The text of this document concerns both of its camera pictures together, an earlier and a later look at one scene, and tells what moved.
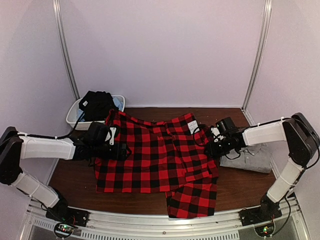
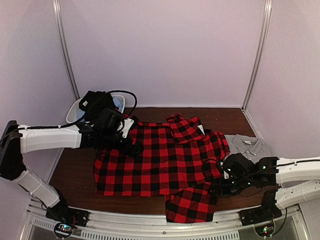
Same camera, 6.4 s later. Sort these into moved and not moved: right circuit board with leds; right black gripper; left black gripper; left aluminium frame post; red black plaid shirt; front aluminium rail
Moved: right black gripper; left black gripper
Not moved: red black plaid shirt; right circuit board with leds; left aluminium frame post; front aluminium rail
